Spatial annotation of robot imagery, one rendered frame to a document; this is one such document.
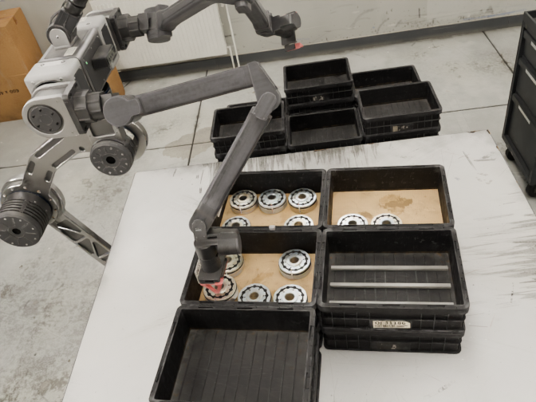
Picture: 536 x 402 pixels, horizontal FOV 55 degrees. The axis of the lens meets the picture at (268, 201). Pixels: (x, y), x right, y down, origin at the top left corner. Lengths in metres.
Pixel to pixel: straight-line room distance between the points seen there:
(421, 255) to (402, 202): 0.25
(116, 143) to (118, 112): 0.40
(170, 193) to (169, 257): 0.38
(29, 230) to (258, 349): 1.03
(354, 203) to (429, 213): 0.26
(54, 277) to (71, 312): 0.32
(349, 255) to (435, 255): 0.26
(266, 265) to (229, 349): 0.32
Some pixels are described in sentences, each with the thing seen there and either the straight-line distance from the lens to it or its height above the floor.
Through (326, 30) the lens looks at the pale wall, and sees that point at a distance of 4.62.
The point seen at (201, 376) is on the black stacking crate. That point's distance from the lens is 1.50.
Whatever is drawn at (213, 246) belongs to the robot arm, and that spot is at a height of 1.09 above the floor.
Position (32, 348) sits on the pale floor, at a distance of 2.96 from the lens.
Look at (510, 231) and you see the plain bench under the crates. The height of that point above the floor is 0.70.
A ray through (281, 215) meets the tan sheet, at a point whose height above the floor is 0.83.
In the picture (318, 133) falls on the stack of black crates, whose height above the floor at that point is 0.38.
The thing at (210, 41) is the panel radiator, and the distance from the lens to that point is 4.55.
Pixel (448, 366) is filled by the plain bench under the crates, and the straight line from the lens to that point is 1.61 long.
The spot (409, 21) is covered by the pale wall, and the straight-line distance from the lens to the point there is 4.71.
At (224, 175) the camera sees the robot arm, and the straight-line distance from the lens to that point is 1.35.
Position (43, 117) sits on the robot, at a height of 1.46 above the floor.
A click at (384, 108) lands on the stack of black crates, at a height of 0.49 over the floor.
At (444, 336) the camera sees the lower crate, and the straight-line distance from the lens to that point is 1.54.
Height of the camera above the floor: 2.08
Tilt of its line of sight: 41 degrees down
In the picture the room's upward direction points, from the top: 12 degrees counter-clockwise
